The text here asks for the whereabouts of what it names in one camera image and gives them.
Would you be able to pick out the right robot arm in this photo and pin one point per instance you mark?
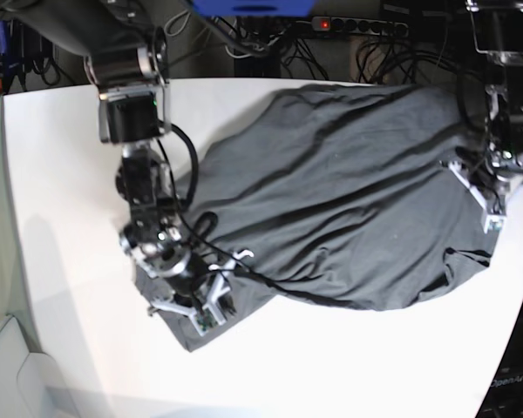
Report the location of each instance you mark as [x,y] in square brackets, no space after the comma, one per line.
[129,66]

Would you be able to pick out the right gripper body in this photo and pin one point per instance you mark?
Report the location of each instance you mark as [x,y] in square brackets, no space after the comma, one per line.
[199,288]

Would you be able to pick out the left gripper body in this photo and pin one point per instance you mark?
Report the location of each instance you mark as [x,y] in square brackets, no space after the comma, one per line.
[491,188]

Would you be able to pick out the blue box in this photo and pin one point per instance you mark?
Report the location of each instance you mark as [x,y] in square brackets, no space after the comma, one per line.
[254,8]

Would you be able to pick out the black power strip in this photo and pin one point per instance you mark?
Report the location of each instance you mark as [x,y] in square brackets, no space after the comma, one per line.
[358,26]

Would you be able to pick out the dark grey t-shirt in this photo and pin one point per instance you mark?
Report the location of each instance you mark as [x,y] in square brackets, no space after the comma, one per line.
[344,197]

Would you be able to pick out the grey chair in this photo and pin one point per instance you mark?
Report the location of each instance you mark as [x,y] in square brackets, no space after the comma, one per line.
[31,384]

